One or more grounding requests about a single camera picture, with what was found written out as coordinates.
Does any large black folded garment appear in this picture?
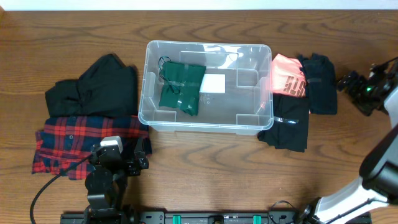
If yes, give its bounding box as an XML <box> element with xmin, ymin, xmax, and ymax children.
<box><xmin>45</xmin><ymin>54</ymin><xmax>138</xmax><ymax>118</ymax></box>

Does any dark navy garment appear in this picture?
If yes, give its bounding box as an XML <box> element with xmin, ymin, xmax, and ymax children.
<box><xmin>297</xmin><ymin>53</ymin><xmax>338</xmax><ymax>115</ymax></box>

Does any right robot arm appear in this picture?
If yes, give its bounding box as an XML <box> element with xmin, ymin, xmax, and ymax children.
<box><xmin>296</xmin><ymin>58</ymin><xmax>397</xmax><ymax>224</ymax></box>

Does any black garment with tape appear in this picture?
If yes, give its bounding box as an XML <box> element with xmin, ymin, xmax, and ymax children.
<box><xmin>257</xmin><ymin>94</ymin><xmax>309</xmax><ymax>152</ymax></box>

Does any white label in bin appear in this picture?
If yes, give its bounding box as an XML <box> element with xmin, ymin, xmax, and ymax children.
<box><xmin>200</xmin><ymin>73</ymin><xmax>226</xmax><ymax>93</ymax></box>

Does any red navy plaid shirt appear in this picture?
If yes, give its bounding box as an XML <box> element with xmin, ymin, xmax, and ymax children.
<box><xmin>32</xmin><ymin>116</ymin><xmax>152</xmax><ymax>175</ymax></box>

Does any clear plastic storage bin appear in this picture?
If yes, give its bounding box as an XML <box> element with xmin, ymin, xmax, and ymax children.
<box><xmin>138</xmin><ymin>40</ymin><xmax>274</xmax><ymax>135</ymax></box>

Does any pink printed shirt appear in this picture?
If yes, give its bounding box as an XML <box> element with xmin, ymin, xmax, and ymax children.
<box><xmin>271</xmin><ymin>54</ymin><xmax>306</xmax><ymax>98</ymax></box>

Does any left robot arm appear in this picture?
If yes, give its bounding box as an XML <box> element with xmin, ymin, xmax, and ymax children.
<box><xmin>85</xmin><ymin>136</ymin><xmax>150</xmax><ymax>217</ymax></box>

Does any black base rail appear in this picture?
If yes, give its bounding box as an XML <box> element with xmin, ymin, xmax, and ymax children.
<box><xmin>60</xmin><ymin>205</ymin><xmax>373</xmax><ymax>224</ymax></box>

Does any dark green cloth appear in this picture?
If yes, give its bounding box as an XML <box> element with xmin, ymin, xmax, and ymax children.
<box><xmin>158</xmin><ymin>56</ymin><xmax>206</xmax><ymax>116</ymax></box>

